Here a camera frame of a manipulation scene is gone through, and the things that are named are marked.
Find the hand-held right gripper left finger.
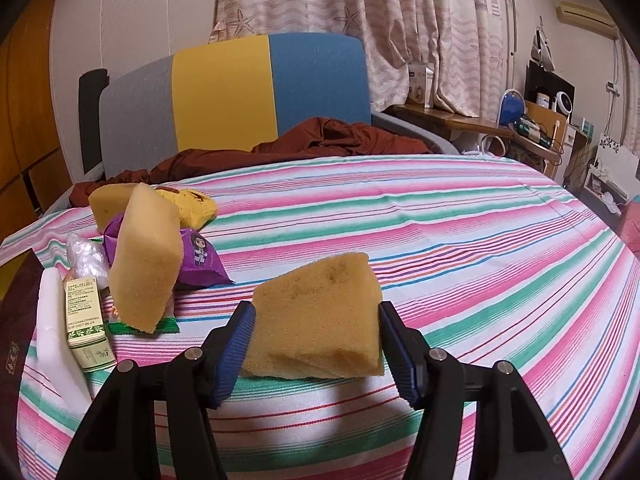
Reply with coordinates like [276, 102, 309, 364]
[55, 301, 257, 480]

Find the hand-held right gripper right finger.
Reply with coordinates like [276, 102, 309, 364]
[378, 301, 576, 480]

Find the green snack packet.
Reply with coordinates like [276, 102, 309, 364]
[107, 305, 181, 336]

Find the yellow sponge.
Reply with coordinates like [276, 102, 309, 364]
[109, 182, 184, 335]
[251, 252, 386, 380]
[88, 183, 138, 233]

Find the beige carton box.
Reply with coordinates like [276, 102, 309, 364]
[63, 276, 118, 373]

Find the clear plastic bag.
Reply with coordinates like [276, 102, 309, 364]
[65, 232, 112, 291]

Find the white foam block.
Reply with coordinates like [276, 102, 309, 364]
[36, 267, 93, 413]

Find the purple snack packet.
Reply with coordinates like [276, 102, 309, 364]
[102, 212, 236, 291]

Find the striped bed sheet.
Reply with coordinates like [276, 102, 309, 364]
[0, 152, 640, 480]

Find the yellow snack packet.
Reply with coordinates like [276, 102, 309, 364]
[155, 186, 218, 229]

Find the metal tin lid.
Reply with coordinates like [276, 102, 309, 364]
[0, 250, 46, 461]

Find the brown cloth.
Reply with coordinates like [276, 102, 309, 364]
[69, 116, 433, 207]

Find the grey yellow blue chair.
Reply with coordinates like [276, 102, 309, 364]
[97, 32, 456, 181]

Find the blue round appliance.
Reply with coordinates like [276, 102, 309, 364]
[497, 89, 527, 126]

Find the white cardboard box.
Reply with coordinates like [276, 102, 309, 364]
[406, 61, 436, 108]

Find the black monitor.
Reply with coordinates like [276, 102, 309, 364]
[524, 62, 576, 111]

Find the orange wooden wardrobe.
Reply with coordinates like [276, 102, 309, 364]
[0, 0, 76, 241]

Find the metal pole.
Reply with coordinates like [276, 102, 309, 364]
[507, 0, 536, 91]

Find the patterned curtain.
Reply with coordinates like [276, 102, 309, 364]
[209, 0, 531, 118]

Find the air conditioner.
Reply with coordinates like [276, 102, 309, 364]
[555, 2, 621, 38]

